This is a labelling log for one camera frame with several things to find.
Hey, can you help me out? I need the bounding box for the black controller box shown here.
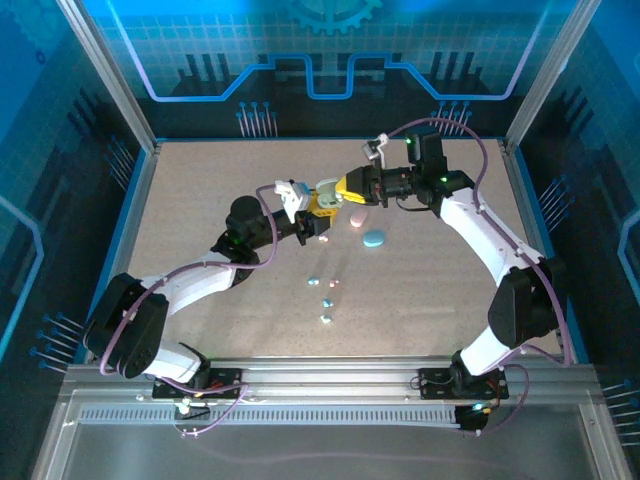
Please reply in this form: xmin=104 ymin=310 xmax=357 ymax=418
xmin=453 ymin=402 xmax=490 ymax=435

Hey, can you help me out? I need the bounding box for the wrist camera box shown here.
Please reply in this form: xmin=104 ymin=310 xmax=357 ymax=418
xmin=273 ymin=179 xmax=312 ymax=214
xmin=362 ymin=132 xmax=390 ymax=169

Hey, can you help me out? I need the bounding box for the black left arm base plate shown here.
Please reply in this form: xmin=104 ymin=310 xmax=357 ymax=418
xmin=152 ymin=368 xmax=245 ymax=400

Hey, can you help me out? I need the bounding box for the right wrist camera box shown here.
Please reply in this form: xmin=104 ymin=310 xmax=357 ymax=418
xmin=362 ymin=132 xmax=390 ymax=169

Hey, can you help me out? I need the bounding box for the slotted grey cable duct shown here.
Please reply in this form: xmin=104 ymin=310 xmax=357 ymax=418
xmin=79 ymin=407 xmax=461 ymax=426

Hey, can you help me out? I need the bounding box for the aluminium table side rail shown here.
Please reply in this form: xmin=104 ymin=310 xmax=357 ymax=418
xmin=498 ymin=139 xmax=577 ymax=364
xmin=82 ymin=142 xmax=161 ymax=364

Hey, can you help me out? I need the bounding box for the aluminium frame post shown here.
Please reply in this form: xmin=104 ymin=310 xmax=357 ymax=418
xmin=503 ymin=0 xmax=601 ymax=154
xmin=55 ymin=0 xmax=160 ymax=154

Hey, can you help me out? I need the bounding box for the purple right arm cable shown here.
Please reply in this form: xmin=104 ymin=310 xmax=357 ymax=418
xmin=384 ymin=117 xmax=575 ymax=437

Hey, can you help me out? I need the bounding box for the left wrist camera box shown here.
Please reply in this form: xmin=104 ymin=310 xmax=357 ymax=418
xmin=273 ymin=179 xmax=312 ymax=214

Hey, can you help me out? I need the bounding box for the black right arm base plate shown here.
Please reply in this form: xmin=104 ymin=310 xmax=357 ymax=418
xmin=418 ymin=367 xmax=510 ymax=400

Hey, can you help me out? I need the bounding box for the aluminium mounting rail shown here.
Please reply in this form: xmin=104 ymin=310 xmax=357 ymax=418
xmin=64 ymin=355 xmax=601 ymax=401

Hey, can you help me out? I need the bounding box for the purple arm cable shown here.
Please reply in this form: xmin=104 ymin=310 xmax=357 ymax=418
xmin=99 ymin=184 xmax=281 ymax=439
xmin=384 ymin=117 xmax=575 ymax=437

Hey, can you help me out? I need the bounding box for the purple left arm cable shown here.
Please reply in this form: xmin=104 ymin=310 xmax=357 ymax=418
xmin=99 ymin=184 xmax=281 ymax=439

